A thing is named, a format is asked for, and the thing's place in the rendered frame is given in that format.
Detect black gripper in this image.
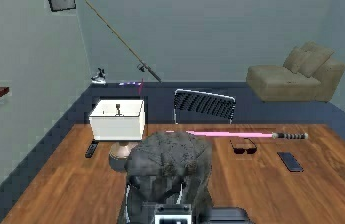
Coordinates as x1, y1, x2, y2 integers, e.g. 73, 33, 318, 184
141, 201, 157, 224

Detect black remote control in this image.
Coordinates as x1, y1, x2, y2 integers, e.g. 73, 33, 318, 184
84, 142, 100, 159

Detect white shade table lamp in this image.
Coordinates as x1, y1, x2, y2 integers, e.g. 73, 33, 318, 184
88, 98, 146, 172

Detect black sunglasses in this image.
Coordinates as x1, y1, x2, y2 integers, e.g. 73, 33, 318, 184
229, 137, 259, 156

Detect pink light sword toy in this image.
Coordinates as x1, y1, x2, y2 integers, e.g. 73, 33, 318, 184
164, 129, 310, 141

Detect black slatted chair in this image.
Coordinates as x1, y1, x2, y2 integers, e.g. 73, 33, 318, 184
172, 88, 237, 125

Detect black white ice skate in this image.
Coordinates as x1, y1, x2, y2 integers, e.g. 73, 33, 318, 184
90, 67, 108, 85

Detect dark blue phone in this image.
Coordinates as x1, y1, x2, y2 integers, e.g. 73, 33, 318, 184
276, 151, 305, 174

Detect brown fishing rod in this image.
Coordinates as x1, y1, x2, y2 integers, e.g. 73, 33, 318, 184
84, 0, 163, 84

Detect beige sofa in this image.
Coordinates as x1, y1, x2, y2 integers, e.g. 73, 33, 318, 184
245, 41, 345, 103

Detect beige sofa pillow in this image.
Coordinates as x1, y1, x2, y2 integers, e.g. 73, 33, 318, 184
298, 41, 336, 79
282, 46, 312, 75

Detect grey framed wall picture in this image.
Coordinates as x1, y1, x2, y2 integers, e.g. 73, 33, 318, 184
47, 0, 77, 13

